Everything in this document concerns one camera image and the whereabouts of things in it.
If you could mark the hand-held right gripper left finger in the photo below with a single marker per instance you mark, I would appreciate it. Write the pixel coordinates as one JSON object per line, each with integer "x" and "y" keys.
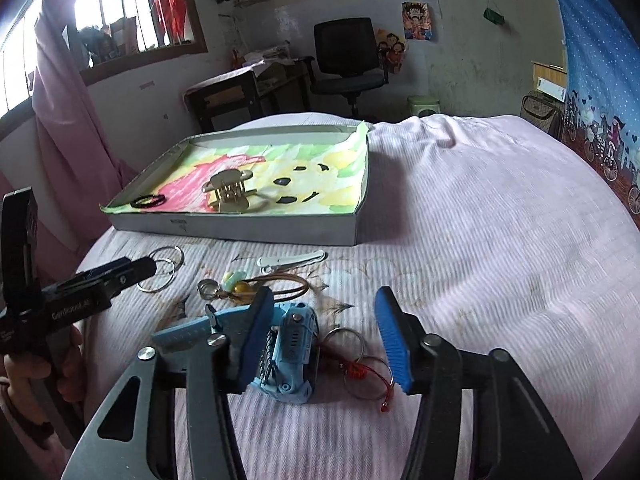
{"x": 255, "y": 340}

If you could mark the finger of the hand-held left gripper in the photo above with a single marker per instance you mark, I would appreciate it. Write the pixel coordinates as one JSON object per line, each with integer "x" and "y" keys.
{"x": 132, "y": 272}
{"x": 107, "y": 266}

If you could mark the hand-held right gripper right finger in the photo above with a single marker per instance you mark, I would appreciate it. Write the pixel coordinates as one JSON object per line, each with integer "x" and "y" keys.
{"x": 392, "y": 340}

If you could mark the light blue watch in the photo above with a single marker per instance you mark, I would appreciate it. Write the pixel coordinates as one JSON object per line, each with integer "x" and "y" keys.
{"x": 295, "y": 345}

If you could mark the white hair clip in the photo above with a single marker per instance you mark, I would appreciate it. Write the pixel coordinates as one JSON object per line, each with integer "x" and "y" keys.
{"x": 290, "y": 259}

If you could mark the shallow grey cardboard tray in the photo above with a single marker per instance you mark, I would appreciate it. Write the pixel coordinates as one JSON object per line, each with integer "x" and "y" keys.
{"x": 240, "y": 230}

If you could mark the person's left hand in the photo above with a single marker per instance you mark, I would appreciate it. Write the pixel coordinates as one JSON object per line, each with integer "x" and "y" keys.
{"x": 20, "y": 367}

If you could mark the beige hair claw clip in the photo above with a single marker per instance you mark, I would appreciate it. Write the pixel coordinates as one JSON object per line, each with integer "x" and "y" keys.
{"x": 230, "y": 195}

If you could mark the pink curtain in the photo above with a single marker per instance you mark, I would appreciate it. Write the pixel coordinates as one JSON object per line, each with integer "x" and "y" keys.
{"x": 65, "y": 125}

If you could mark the painted paper tray liner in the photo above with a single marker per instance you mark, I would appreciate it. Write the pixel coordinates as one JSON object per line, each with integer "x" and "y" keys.
{"x": 300, "y": 185}

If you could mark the side window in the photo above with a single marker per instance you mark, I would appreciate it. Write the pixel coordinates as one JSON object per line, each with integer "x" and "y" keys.
{"x": 15, "y": 60}

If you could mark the dark wooden desk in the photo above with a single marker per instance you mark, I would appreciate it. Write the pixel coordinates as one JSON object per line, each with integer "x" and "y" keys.
{"x": 225, "y": 95}

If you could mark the barred wooden window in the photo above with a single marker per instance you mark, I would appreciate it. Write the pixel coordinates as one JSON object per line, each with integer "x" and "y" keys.
{"x": 145, "y": 57}

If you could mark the green plastic stool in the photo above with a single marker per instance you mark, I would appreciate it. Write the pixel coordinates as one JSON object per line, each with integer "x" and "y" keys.
{"x": 424, "y": 106}

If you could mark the papers pile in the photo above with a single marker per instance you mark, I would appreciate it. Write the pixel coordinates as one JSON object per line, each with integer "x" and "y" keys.
{"x": 267, "y": 56}

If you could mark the red hanging decoration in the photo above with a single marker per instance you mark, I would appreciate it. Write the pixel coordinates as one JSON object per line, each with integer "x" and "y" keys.
{"x": 170, "y": 5}

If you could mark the patterned brown bag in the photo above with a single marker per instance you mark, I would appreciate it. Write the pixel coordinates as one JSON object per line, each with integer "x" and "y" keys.
{"x": 542, "y": 115}

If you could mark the black office chair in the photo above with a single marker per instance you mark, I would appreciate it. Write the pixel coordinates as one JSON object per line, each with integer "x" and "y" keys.
{"x": 345, "y": 45}

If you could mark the wooden board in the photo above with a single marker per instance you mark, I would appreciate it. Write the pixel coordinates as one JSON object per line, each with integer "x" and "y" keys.
{"x": 550, "y": 80}

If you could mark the blue printed cloth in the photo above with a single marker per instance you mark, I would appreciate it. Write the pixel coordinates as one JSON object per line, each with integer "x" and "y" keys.
{"x": 600, "y": 60}

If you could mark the cartoon family wall drawing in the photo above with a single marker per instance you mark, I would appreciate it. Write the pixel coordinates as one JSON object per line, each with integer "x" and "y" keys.
{"x": 391, "y": 50}

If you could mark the anime wall poster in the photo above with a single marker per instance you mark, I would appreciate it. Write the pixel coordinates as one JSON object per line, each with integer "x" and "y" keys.
{"x": 418, "y": 21}

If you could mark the green hanging wall item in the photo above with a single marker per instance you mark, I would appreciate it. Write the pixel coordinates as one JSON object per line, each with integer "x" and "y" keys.
{"x": 494, "y": 16}

